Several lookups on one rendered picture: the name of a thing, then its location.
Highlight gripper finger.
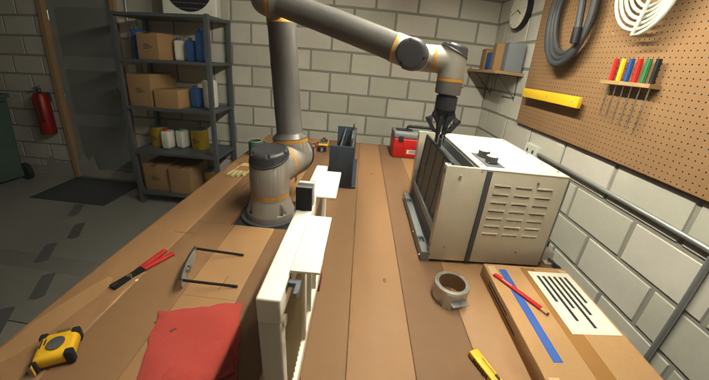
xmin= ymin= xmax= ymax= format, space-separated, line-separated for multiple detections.
xmin=443 ymin=113 xmax=462 ymax=144
xmin=425 ymin=112 xmax=443 ymax=145

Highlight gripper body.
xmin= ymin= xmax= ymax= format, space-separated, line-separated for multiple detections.
xmin=435 ymin=94 xmax=460 ymax=116

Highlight white front grille dark slats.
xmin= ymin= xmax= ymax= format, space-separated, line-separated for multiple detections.
xmin=410 ymin=130 xmax=464 ymax=225

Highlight dark blue filter rack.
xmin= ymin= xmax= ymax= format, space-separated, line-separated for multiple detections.
xmin=328 ymin=142 xmax=358 ymax=190

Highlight beige window air conditioner body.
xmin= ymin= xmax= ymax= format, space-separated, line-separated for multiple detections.
xmin=427 ymin=132 xmax=572 ymax=265

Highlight red toolbox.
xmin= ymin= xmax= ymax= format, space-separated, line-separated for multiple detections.
xmin=389 ymin=126 xmax=420 ymax=158

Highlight tan box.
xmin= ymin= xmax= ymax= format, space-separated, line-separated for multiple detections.
xmin=480 ymin=43 xmax=508 ymax=72

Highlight grey box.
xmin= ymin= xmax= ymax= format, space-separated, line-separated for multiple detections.
xmin=501 ymin=42 xmax=528 ymax=74

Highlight yellow spirit level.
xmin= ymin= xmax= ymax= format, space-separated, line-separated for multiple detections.
xmin=522 ymin=87 xmax=584 ymax=110

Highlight black block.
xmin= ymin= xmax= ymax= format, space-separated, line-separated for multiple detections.
xmin=295 ymin=182 xmax=316 ymax=212

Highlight red screwdriver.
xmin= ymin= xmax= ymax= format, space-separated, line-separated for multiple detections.
xmin=599 ymin=58 xmax=621 ymax=116
xmin=618 ymin=58 xmax=645 ymax=126

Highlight yellow screwdriver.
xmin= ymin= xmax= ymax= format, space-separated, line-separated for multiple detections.
xmin=605 ymin=58 xmax=629 ymax=119

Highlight wooden screwdriver holder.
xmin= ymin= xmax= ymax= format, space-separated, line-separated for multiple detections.
xmin=599 ymin=79 xmax=662 ymax=90

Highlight blue screwdriver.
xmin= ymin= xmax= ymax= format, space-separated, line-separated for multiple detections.
xmin=612 ymin=58 xmax=637 ymax=122

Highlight red pencil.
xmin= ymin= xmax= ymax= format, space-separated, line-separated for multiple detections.
xmin=492 ymin=273 xmax=551 ymax=316

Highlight green screwdriver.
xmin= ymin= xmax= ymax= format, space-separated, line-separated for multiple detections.
xmin=625 ymin=58 xmax=655 ymax=130

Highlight black screwdriver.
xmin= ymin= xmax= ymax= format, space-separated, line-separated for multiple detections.
xmin=633 ymin=58 xmax=664 ymax=134

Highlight grey metal shelf unit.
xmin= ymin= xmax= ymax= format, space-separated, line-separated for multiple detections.
xmin=110 ymin=11 xmax=238 ymax=203

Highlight brown pegboard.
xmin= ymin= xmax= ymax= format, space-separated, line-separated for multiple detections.
xmin=517 ymin=0 xmax=709 ymax=204

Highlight yellow utility knife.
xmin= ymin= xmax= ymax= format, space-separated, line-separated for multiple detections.
xmin=468 ymin=348 xmax=502 ymax=380

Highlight long cardboard box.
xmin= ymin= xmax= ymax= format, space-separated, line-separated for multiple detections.
xmin=480 ymin=263 xmax=666 ymax=380

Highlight red cloth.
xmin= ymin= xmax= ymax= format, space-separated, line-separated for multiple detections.
xmin=136 ymin=302 xmax=245 ymax=380

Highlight wooden-framed grey door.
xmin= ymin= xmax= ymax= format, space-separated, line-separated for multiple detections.
xmin=32 ymin=0 xmax=132 ymax=179

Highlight dark door mat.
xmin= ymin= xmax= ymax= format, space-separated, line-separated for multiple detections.
xmin=30 ymin=176 xmax=138 ymax=207

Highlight red fire extinguisher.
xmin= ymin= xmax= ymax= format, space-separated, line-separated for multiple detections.
xmin=31 ymin=86 xmax=59 ymax=137

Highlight green wheeled bin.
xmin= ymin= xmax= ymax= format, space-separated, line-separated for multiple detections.
xmin=0 ymin=92 xmax=35 ymax=184

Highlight large yellow tape measure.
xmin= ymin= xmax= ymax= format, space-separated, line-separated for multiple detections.
xmin=27 ymin=325 xmax=85 ymax=377

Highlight wooden wall shelf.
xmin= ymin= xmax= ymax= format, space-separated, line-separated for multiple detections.
xmin=467 ymin=68 xmax=526 ymax=99

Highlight grey sill bracket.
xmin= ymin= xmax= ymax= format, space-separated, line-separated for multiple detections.
xmin=403 ymin=192 xmax=431 ymax=261

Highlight round wall clock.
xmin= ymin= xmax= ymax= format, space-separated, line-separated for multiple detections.
xmin=508 ymin=0 xmax=536 ymax=32

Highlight grey coiled hose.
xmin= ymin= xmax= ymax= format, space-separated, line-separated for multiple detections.
xmin=543 ymin=0 xmax=605 ymax=68

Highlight grey duct tape roll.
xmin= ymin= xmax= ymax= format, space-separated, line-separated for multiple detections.
xmin=431 ymin=270 xmax=472 ymax=311

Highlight grey wall pipe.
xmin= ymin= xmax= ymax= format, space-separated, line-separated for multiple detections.
xmin=534 ymin=152 xmax=709 ymax=365

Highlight white coiled cable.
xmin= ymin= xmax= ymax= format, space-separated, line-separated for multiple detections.
xmin=613 ymin=0 xmax=688 ymax=38

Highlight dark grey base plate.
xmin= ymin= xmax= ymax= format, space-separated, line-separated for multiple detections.
xmin=239 ymin=210 xmax=294 ymax=229

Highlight grey bracket with black rods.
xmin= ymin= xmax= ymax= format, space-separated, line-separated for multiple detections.
xmin=178 ymin=245 xmax=245 ymax=290

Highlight red-handled pliers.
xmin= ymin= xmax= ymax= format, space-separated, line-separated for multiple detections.
xmin=109 ymin=249 xmax=176 ymax=291

